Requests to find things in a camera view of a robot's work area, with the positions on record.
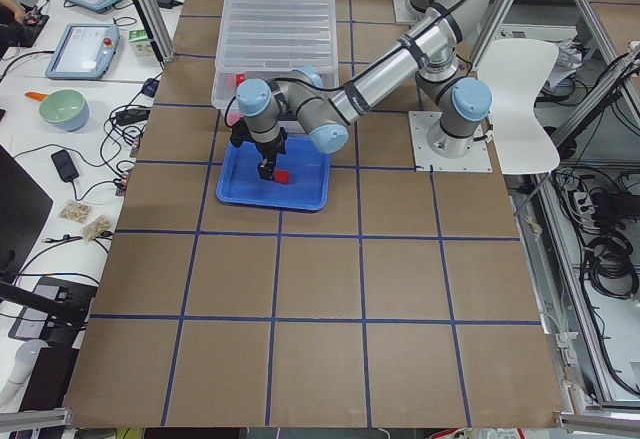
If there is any clear plastic box lid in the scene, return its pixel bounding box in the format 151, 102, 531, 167
216, 0, 338, 74

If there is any aluminium frame post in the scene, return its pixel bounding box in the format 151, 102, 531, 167
133, 0, 175, 64

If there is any white chair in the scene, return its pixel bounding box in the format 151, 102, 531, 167
477, 38, 560, 175

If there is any toy carrot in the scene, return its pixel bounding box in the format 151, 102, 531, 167
25, 91, 47, 101

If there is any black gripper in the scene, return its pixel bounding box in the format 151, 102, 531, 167
255, 133, 286, 180

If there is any black power adapter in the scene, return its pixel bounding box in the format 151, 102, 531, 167
51, 149, 79, 183

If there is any blue plastic tray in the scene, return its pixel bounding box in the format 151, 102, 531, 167
216, 135, 331, 212

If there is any clear plastic storage box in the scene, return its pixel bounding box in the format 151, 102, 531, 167
211, 66, 336, 117

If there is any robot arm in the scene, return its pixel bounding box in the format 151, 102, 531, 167
230, 0, 492, 180

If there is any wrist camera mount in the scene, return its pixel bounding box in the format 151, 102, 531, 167
230, 119, 253, 148

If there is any green bowl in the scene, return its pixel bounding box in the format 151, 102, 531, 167
39, 89, 89, 132

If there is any teach pendant near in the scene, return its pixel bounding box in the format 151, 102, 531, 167
45, 23, 120, 80

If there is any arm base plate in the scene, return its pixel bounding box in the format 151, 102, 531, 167
408, 111, 492, 174

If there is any green white carton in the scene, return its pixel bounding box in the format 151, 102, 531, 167
127, 29, 155, 57

